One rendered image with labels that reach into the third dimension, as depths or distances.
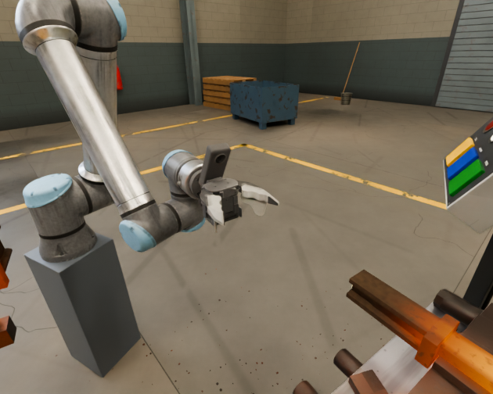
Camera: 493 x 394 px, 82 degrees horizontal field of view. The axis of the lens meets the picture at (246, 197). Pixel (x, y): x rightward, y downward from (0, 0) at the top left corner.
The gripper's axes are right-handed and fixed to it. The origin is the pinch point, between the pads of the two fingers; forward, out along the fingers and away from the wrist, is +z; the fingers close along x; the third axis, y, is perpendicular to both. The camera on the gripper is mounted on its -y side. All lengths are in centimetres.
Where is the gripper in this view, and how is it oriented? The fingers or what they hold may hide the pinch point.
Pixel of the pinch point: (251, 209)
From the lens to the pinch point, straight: 51.6
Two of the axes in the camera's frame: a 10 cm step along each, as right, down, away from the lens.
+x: -8.3, 2.7, -5.0
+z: 5.6, 3.7, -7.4
